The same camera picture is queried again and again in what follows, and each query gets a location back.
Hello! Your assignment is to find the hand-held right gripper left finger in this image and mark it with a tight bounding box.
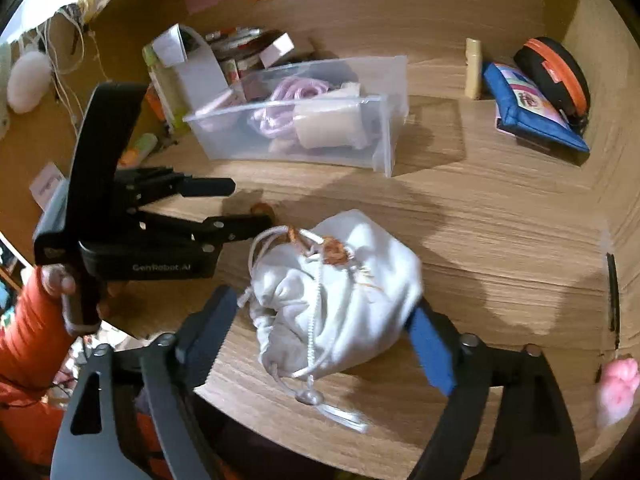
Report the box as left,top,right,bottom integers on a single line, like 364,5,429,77
50,285,240,480

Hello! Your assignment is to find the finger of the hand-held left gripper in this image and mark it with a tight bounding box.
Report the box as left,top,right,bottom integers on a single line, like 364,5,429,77
135,212,275,255
117,167,237,207

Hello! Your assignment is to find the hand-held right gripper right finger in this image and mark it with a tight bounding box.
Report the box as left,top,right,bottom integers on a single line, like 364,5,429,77
404,300,582,480

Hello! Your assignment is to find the clear plastic storage box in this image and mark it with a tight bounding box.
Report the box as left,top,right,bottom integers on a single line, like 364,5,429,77
182,55,411,178

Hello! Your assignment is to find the white drawstring pouch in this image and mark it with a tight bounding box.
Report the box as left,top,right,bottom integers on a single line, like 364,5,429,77
235,208,426,434

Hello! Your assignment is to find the pink soft bundle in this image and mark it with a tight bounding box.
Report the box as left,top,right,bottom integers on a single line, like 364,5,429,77
250,76,331,153

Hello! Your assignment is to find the person's left forearm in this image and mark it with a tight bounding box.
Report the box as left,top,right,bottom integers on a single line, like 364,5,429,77
0,265,77,401

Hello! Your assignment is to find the wooden desktop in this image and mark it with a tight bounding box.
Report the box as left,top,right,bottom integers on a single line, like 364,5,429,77
97,35,626,480

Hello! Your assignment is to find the person's left hand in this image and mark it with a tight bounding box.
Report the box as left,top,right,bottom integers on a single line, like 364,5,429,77
39,263,128,319

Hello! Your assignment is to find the white paper label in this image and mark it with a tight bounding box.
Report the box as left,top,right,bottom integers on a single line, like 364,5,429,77
29,161,68,211

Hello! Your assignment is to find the orange and green tube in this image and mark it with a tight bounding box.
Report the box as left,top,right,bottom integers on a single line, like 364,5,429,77
117,132,158,168

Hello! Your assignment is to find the green and white carton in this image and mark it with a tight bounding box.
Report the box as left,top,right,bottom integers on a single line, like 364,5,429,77
142,42,179,134

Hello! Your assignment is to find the white cardboard box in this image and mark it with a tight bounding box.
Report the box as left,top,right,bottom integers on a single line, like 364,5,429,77
152,24,233,111

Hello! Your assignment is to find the white paper roll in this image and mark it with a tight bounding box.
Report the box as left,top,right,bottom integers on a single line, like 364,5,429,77
292,82,368,150

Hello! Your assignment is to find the stack of books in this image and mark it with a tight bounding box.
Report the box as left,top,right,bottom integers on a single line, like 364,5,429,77
205,27,286,86

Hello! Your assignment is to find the white plush toy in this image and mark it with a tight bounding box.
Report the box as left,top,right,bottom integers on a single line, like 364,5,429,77
6,51,53,115

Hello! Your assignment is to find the white paper tag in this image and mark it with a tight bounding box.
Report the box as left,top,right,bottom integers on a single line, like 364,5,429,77
152,24,189,66

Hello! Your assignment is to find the pink and white box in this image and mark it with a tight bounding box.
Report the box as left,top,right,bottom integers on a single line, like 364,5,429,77
257,32,296,69

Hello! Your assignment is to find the black strip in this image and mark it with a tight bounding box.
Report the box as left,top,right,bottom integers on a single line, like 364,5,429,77
606,252,621,334

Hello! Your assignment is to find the pink plush paw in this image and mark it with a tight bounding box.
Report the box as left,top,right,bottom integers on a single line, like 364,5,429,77
595,357,640,431

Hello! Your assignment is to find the orange jacket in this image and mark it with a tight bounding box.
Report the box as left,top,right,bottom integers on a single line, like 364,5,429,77
0,390,66,480

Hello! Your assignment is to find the blue zip pouch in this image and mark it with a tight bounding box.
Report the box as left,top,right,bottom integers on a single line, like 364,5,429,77
481,61,592,154

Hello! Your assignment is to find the pale yellow tube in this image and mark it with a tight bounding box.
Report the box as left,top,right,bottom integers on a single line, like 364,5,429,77
464,37,484,100

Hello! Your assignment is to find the black and orange case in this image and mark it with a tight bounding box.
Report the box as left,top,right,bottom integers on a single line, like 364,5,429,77
513,36,592,126

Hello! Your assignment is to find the white cable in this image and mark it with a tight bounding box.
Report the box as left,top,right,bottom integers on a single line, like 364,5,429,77
37,5,104,127

